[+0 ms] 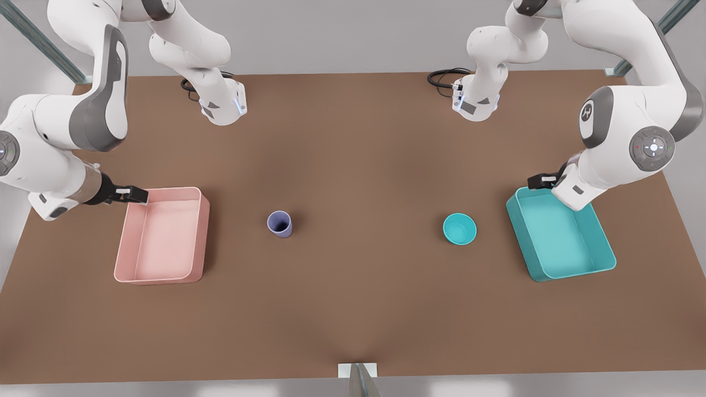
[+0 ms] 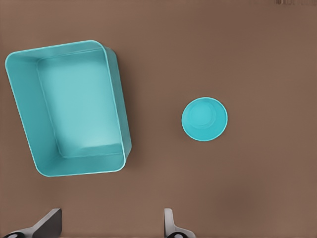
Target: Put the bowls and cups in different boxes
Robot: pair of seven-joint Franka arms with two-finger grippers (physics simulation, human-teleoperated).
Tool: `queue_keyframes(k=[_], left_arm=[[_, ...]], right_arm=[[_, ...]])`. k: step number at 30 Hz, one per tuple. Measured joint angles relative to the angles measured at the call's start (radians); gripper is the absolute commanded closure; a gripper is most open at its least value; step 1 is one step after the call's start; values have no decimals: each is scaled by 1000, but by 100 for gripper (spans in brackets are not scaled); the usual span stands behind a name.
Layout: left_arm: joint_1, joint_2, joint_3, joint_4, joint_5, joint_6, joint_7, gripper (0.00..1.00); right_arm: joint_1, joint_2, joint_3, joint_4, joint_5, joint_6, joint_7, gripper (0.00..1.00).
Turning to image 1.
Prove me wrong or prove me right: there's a teal rectangular box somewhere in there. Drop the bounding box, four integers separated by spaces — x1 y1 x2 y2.
506 186 617 283

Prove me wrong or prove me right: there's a purple cup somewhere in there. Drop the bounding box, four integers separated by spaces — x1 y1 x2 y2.
267 210 293 239

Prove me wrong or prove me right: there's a pink rectangular box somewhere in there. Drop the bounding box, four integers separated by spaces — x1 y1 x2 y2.
114 187 210 285

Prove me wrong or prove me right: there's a teal bowl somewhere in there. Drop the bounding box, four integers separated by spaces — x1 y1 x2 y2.
443 213 478 246

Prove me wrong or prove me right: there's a silver frame post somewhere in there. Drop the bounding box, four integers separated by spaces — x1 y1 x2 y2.
0 0 92 85
604 0 702 77
337 362 379 397

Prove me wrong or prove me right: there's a black cable loop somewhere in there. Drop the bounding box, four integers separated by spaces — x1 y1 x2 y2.
427 67 474 99
180 71 236 103

